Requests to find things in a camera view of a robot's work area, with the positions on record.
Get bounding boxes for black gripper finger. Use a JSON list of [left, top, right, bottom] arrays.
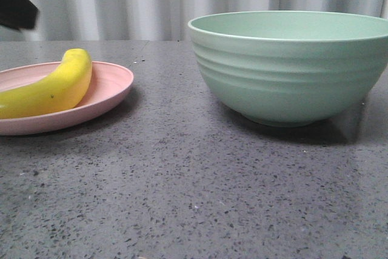
[[1, 0, 39, 31]]

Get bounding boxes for yellow banana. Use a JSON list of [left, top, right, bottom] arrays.
[[1, 49, 93, 119]]

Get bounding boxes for pink plate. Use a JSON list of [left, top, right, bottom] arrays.
[[1, 61, 134, 135]]

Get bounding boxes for green ribbed bowl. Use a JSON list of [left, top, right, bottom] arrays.
[[188, 10, 387, 127]]

